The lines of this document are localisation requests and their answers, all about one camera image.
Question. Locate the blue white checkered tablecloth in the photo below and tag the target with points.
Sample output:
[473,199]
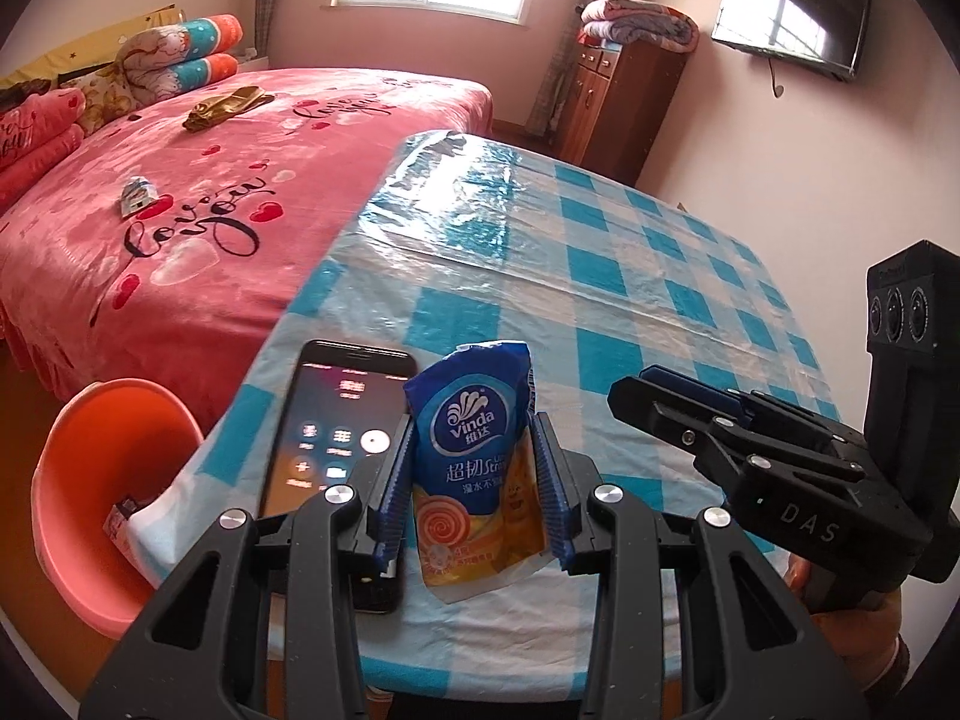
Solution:
[600,300]

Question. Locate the bed with pink blanket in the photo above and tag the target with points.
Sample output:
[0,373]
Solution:
[187,300]

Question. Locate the small white tube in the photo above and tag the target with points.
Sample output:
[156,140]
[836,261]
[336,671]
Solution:
[136,196]

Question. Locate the grey checked curtain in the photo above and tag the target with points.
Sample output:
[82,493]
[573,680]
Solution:
[271,0]
[570,37]

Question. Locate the black wall television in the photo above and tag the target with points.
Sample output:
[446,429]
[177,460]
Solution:
[795,7]

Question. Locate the pink lettered pillow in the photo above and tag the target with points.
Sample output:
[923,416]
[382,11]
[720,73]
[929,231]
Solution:
[37,124]

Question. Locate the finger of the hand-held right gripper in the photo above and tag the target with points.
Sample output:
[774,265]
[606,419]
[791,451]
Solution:
[690,388]
[645,401]

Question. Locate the small white red wrapper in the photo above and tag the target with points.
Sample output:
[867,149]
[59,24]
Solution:
[124,529]

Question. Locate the orange plastic basin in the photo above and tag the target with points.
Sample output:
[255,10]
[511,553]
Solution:
[82,465]

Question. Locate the gold cloth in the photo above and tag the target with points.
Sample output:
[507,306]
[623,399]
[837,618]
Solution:
[225,109]

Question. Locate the teal orange bolster pillow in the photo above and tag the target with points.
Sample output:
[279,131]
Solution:
[206,69]
[214,31]

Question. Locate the brown floral pillow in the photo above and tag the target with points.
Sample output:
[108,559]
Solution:
[101,101]

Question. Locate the dark brown pillow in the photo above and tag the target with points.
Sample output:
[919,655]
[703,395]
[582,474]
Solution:
[26,90]

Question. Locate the person's right hand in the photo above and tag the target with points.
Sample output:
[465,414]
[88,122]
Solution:
[862,634]

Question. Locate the black smartphone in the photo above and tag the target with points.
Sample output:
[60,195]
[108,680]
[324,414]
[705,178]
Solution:
[322,420]

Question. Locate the brown wooden cabinet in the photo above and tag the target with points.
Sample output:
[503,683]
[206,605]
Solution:
[622,112]

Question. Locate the blue orange tissue packet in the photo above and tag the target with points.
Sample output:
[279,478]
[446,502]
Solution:
[465,420]

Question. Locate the white floral rolled quilt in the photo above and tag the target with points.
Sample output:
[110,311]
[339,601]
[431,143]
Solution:
[154,64]

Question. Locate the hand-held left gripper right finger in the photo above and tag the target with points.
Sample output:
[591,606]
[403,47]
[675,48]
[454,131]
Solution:
[553,495]

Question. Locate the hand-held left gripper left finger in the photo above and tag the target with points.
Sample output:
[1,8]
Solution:
[396,495]

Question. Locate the folded blankets stack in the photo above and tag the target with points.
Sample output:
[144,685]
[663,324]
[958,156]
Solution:
[637,24]

